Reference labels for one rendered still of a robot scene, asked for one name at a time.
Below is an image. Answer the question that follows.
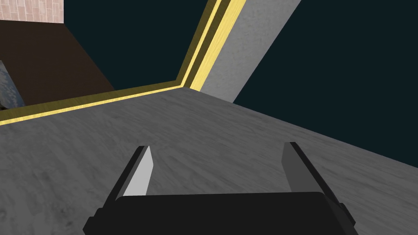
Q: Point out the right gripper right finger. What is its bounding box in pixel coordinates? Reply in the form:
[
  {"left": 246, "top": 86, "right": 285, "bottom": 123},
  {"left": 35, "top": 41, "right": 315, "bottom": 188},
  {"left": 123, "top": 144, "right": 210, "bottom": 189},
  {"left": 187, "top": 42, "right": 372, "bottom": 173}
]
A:
[{"left": 282, "top": 142, "right": 343, "bottom": 207}]

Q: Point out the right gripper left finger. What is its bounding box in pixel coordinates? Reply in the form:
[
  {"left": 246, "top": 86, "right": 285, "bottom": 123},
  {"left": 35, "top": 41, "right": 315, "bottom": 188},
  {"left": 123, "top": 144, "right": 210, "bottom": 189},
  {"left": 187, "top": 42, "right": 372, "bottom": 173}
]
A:
[{"left": 105, "top": 145, "right": 154, "bottom": 207}]

